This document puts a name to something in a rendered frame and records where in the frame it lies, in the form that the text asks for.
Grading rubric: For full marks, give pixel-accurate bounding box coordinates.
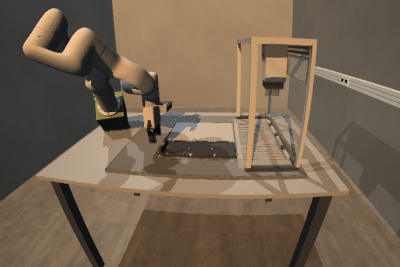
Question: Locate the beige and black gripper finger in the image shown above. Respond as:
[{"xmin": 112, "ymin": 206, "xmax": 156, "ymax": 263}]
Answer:
[
  {"xmin": 155, "ymin": 123, "xmax": 161, "ymax": 136},
  {"xmin": 146, "ymin": 120, "xmax": 156, "ymax": 143}
]

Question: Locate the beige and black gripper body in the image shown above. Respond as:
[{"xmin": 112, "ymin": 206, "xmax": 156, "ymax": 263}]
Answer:
[{"xmin": 143, "ymin": 105, "xmax": 161, "ymax": 129}]

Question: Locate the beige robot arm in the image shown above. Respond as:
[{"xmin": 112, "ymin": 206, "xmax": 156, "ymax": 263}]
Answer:
[{"xmin": 23, "ymin": 8, "xmax": 172, "ymax": 116}]

